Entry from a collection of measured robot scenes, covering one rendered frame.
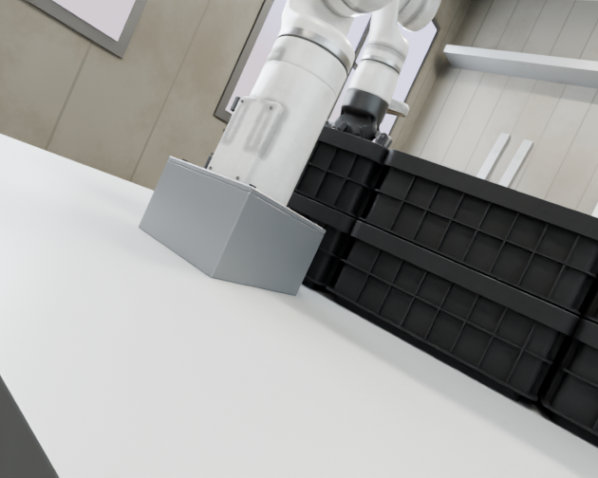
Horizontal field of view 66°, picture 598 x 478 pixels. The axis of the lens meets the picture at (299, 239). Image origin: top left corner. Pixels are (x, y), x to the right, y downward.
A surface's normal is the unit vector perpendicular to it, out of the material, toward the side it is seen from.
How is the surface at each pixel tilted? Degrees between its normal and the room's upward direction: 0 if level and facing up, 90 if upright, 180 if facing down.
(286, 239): 90
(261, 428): 0
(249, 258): 90
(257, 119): 86
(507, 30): 90
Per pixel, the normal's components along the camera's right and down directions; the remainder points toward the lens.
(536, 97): -0.57, -0.22
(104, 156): 0.71, 0.36
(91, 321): 0.42, -0.91
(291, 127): 0.37, 0.15
